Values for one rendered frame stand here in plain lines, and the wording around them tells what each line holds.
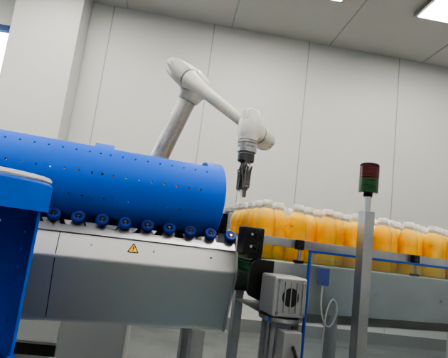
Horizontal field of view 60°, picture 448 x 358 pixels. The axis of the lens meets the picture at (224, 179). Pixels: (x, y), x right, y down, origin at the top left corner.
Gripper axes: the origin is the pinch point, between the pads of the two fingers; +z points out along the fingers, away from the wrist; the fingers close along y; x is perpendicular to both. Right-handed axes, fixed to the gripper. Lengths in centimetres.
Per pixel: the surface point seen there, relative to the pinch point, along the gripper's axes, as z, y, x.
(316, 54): -212, -228, 151
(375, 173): -8, 55, 27
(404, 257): 17, 37, 57
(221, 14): -227, -227, 29
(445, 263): 17, 36, 77
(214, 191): 2.8, 30.6, -20.7
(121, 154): -5, 27, -54
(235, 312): 51, -11, 7
